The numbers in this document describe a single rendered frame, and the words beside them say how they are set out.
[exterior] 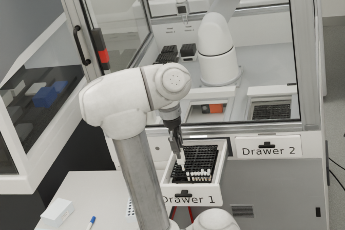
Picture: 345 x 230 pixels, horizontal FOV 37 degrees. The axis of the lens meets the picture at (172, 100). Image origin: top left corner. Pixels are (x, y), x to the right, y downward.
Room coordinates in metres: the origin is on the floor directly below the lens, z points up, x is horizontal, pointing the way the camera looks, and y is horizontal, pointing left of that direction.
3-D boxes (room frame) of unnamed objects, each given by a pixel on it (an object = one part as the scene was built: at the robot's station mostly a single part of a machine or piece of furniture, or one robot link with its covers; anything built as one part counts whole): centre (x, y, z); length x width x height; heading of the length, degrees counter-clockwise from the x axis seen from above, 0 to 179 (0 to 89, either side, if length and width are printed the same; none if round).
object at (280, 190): (2.44, -0.28, 0.40); 1.03 x 0.95 x 0.80; 70
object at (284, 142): (1.89, -0.37, 0.87); 0.29 x 0.02 x 0.11; 70
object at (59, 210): (1.89, 0.63, 0.79); 0.13 x 0.09 x 0.05; 144
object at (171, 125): (1.80, 0.02, 1.16); 0.08 x 0.07 x 0.09; 160
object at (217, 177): (1.90, -0.04, 0.86); 0.40 x 0.26 x 0.06; 160
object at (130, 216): (1.80, 0.26, 0.78); 0.12 x 0.08 x 0.04; 172
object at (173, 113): (1.80, 0.02, 1.23); 0.09 x 0.09 x 0.06
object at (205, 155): (1.89, -0.04, 0.87); 0.22 x 0.18 x 0.06; 160
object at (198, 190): (1.70, 0.03, 0.87); 0.29 x 0.02 x 0.11; 70
